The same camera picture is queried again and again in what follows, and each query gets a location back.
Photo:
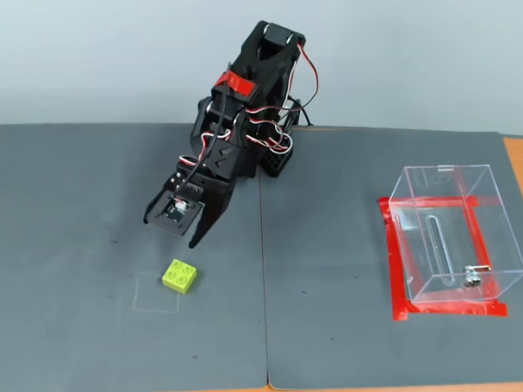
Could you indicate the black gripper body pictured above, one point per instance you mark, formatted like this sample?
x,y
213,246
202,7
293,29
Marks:
x,y
215,205

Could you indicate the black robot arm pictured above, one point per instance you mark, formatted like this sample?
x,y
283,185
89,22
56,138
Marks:
x,y
260,66

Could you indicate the grey mat with chalk square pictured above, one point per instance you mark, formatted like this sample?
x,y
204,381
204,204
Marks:
x,y
93,212

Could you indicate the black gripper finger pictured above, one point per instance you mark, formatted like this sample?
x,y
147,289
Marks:
x,y
157,200
210,211

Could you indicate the silver metal box lock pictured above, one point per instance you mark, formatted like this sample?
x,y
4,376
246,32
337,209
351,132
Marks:
x,y
472,278

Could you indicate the red tape on arm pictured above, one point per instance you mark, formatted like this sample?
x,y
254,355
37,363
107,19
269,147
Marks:
x,y
238,83

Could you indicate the green lego block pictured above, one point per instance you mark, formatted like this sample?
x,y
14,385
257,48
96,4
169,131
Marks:
x,y
178,274

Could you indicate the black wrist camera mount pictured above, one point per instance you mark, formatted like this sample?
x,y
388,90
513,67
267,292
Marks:
x,y
175,215

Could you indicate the transparent acrylic box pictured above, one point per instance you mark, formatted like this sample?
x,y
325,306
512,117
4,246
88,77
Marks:
x,y
458,222

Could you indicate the grey mat with red tape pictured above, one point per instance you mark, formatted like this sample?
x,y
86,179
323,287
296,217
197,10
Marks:
x,y
332,223

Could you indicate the red tape rectangle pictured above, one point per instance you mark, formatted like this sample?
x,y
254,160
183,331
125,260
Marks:
x,y
397,277

